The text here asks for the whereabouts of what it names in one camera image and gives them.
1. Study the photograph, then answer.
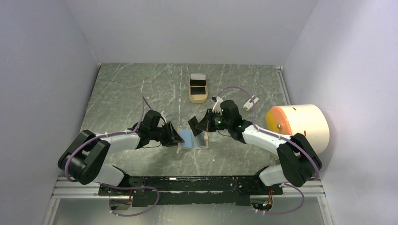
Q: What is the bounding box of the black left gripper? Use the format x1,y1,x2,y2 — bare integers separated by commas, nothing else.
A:
150,121,184,147

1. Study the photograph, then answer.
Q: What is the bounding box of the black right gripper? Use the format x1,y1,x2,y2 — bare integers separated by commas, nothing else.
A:
196,108,231,132

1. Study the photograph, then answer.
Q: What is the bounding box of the black card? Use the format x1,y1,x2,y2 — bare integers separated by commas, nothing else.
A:
188,116,203,137
190,87,207,95

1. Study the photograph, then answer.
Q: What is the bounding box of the beige leather card holder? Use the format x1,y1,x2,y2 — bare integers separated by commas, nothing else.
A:
176,128,209,153

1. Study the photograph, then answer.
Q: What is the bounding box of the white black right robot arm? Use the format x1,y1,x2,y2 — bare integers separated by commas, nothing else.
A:
194,100,322,194

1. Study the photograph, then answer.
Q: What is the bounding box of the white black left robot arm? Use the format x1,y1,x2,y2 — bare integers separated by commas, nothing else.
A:
57,110,184,195

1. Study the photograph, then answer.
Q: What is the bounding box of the black card lying in tray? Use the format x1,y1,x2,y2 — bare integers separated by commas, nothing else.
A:
190,87,207,95

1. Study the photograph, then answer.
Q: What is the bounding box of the stack of cards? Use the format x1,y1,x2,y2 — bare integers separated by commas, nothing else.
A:
189,74,207,87

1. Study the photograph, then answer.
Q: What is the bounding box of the beige oval plastic tray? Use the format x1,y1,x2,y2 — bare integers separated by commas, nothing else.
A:
189,74,208,104

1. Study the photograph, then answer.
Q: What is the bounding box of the white plastic clip device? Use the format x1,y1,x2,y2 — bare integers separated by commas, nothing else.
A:
243,95,259,111

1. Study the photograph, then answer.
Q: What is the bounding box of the cream cylinder with orange face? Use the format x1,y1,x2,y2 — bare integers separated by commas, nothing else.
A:
265,104,330,154

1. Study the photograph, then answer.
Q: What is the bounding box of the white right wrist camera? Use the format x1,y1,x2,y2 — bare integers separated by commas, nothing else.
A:
212,96,223,115

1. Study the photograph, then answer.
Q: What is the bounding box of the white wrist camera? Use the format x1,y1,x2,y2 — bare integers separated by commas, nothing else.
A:
212,96,223,115
157,115,167,128

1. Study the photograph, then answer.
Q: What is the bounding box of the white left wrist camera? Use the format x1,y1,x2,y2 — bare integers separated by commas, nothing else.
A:
157,115,167,128

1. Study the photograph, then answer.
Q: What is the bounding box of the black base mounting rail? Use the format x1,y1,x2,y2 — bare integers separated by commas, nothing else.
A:
98,175,283,207

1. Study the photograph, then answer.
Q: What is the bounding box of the aluminium frame rail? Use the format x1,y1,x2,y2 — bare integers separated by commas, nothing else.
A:
52,177,326,200

